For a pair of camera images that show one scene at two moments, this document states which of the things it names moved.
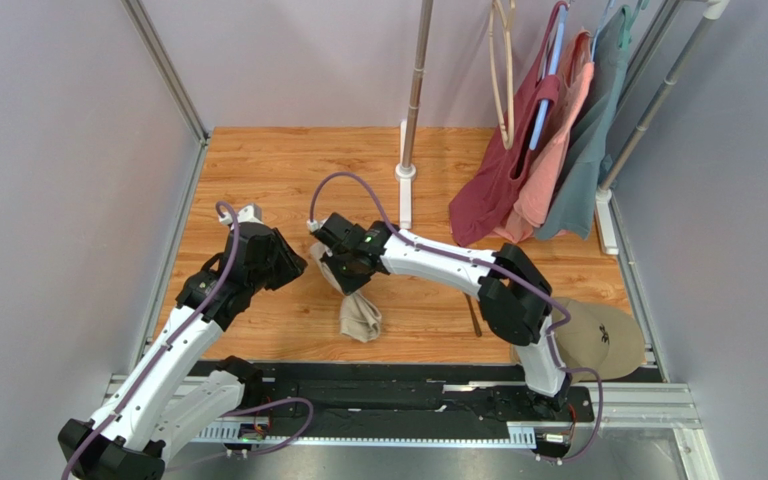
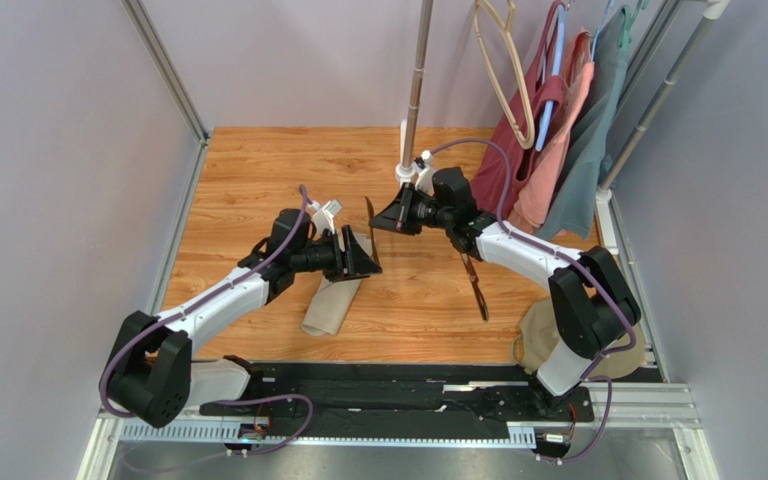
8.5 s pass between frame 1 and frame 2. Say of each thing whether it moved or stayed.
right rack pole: stayed
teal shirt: stayed
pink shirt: stayed
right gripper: moved
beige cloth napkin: moved
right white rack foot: stayed
